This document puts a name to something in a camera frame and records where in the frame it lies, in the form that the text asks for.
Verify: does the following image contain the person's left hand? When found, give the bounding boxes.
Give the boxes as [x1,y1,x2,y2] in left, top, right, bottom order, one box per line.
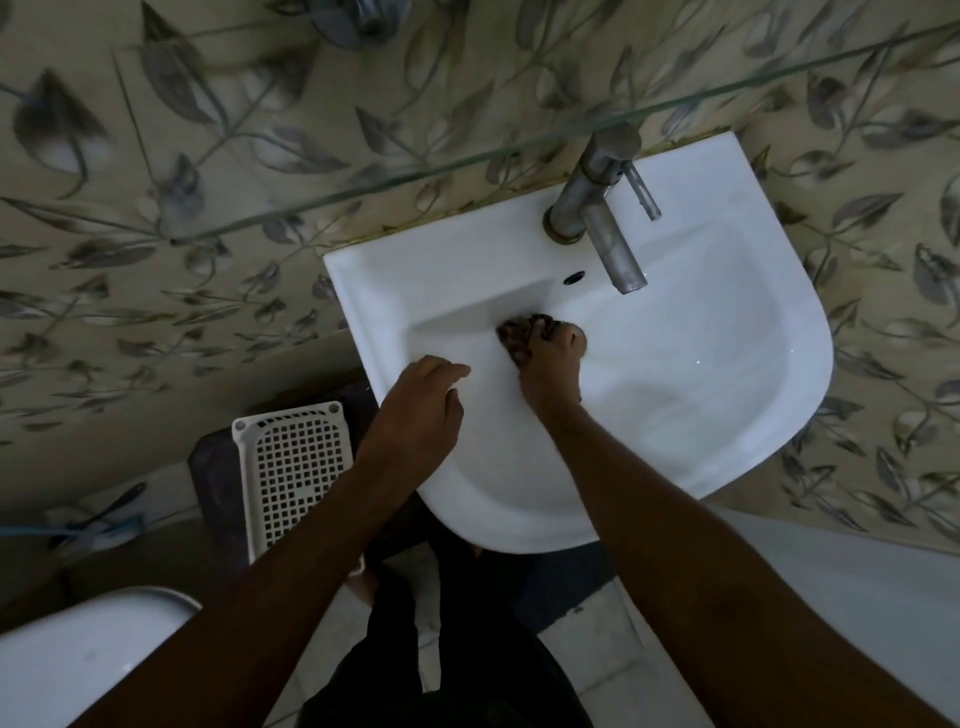
[375,356,473,481]

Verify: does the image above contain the person's right hand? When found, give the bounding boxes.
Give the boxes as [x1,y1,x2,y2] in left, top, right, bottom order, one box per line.
[498,315,588,423]

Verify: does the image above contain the dark scrub pad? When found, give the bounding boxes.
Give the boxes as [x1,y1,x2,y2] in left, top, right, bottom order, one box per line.
[498,313,558,366]

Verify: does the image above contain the person's right forearm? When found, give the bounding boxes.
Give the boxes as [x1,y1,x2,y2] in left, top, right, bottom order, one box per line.
[534,403,957,728]

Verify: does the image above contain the person's left forearm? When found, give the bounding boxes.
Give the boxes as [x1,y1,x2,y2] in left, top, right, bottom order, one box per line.
[71,438,451,728]

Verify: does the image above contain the metal faucet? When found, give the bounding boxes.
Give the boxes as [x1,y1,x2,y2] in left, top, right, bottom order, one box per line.
[543,122,665,296]

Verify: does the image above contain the white ceramic wash basin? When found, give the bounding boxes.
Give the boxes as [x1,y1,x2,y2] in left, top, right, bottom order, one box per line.
[323,129,835,555]

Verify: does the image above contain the white plastic basket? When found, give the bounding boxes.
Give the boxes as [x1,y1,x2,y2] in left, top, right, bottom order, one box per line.
[231,401,366,576]

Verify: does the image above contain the glass shelf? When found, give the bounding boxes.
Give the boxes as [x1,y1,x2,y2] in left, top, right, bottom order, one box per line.
[112,0,960,246]

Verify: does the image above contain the dark stool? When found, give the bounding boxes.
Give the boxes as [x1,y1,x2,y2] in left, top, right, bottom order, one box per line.
[187,375,380,586]

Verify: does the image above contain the person's black trousers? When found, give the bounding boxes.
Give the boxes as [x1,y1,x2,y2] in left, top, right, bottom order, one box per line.
[298,525,595,728]

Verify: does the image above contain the white tub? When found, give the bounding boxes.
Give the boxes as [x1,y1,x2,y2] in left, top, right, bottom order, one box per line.
[703,505,960,728]

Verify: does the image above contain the white toilet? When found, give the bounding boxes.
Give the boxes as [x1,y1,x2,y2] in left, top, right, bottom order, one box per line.
[0,586,204,728]

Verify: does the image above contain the blue hose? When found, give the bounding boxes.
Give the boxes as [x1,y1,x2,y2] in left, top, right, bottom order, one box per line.
[0,483,148,558]

